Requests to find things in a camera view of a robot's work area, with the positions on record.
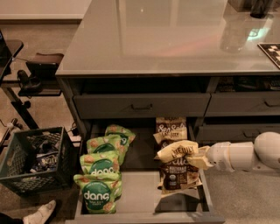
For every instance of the grey counter cabinet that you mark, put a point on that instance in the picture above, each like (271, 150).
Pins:
(170, 46)

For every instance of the grey top left drawer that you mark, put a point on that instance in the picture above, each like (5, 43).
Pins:
(90, 106)

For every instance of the white shoe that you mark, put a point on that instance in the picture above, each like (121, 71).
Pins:
(41, 215)

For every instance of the blue snack bag in crate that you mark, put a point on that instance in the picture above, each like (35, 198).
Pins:
(45, 162)

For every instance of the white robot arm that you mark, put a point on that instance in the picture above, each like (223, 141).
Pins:
(262, 155)

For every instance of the black device on shelf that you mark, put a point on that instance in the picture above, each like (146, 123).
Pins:
(32, 84)

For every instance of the dark container on counter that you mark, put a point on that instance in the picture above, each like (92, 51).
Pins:
(260, 8)

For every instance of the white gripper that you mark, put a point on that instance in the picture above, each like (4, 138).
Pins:
(219, 156)

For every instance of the brown sea salt chip bag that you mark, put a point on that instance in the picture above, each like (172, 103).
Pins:
(176, 172)

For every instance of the rear brown chip bag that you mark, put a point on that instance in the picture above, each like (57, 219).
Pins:
(168, 124)

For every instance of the open grey middle drawer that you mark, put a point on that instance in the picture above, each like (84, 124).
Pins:
(141, 201)

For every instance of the dark green plastic crate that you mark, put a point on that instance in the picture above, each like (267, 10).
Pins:
(21, 154)

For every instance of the black desk with frame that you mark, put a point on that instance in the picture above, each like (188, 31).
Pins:
(43, 66)

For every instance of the green dang bag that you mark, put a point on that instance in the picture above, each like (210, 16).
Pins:
(126, 135)
(100, 163)
(99, 193)
(104, 143)

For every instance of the grey top right drawer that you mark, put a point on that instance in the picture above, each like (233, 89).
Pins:
(244, 104)

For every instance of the black white patterned mat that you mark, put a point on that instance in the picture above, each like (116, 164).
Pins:
(272, 50)

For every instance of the grey middle right drawer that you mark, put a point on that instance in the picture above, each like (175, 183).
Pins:
(214, 133)

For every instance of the rear green dang bag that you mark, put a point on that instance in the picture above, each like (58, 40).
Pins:
(126, 135)

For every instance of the middle brown chip bag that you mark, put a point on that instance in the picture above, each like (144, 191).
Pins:
(173, 135)

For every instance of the front green dang bag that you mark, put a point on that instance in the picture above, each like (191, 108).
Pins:
(99, 193)

